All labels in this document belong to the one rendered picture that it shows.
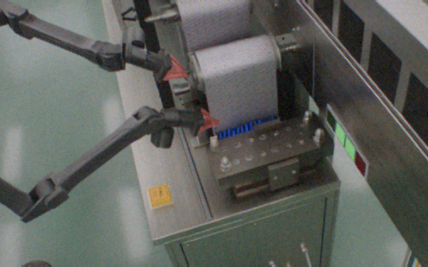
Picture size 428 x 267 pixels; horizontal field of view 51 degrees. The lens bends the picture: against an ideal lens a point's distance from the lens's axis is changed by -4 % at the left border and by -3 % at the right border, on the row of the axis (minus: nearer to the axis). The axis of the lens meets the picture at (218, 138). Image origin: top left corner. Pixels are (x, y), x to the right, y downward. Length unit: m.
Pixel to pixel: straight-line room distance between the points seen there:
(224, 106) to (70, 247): 1.53
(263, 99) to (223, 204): 0.37
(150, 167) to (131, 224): 1.03
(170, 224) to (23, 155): 2.01
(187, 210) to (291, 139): 0.42
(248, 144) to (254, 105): 0.14
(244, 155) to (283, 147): 0.13
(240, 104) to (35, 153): 2.08
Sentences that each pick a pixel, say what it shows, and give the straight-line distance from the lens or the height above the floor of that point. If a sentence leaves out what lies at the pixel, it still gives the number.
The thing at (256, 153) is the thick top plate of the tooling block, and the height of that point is 1.03.
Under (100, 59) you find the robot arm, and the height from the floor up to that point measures 1.36.
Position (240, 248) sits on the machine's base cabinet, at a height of 0.67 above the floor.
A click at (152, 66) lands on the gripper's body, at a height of 1.32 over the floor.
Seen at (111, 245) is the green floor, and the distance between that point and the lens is 2.68.
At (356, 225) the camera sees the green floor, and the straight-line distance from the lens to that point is 2.59.
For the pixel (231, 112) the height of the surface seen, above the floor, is 1.10.
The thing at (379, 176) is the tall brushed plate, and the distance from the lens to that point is 1.22.
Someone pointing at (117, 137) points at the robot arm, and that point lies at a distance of 1.42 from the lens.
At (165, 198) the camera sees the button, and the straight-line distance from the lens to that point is 1.58.
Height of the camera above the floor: 2.17
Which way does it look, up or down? 46 degrees down
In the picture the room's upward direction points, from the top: 10 degrees counter-clockwise
